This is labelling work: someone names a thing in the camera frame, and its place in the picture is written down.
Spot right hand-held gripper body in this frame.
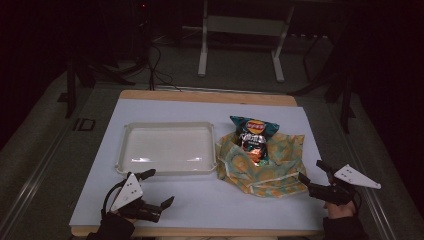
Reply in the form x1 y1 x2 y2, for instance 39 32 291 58
308 163 382 207

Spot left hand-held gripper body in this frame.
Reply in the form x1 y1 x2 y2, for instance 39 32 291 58
109 172 163 224

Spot person's right hand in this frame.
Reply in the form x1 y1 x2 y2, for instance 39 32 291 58
323 199 358 220

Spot person's left hand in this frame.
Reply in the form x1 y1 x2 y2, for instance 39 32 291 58
101 209 138 232

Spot green patterned cloth bag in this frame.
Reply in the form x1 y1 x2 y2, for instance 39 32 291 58
214 131 309 199

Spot white plastic tray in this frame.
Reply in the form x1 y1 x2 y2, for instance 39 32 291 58
114 121 218 177

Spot white table mat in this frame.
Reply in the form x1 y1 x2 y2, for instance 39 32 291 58
68 97 330 232

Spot black metal stand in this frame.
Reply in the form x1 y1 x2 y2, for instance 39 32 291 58
57 54 137 120
288 33 357 135

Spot blue chips bag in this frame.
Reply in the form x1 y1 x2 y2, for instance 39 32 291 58
229 115 281 167

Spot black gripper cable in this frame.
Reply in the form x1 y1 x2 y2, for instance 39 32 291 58
352 190 364 214
100 182 127 218

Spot black floor bracket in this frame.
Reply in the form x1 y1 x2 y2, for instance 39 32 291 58
72 117 97 132

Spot black floor cables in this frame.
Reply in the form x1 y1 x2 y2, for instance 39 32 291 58
145 42 184 92

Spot white metal stand frame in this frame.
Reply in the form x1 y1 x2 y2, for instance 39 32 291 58
197 0 296 84

